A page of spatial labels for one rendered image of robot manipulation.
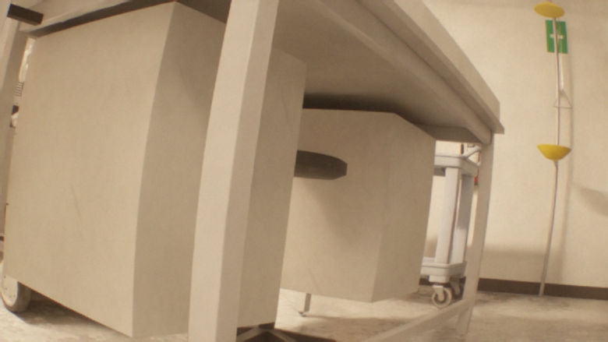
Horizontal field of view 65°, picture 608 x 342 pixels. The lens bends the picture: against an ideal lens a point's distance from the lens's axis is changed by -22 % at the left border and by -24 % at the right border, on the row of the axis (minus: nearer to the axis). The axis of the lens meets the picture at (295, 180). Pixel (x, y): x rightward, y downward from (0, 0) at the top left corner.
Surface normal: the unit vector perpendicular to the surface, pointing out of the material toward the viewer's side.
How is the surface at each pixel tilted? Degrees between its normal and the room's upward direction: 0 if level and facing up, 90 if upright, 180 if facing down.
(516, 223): 90
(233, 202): 90
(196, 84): 90
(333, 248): 90
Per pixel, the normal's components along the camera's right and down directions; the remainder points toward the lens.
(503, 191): -0.50, -0.11
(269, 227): 0.86, 0.07
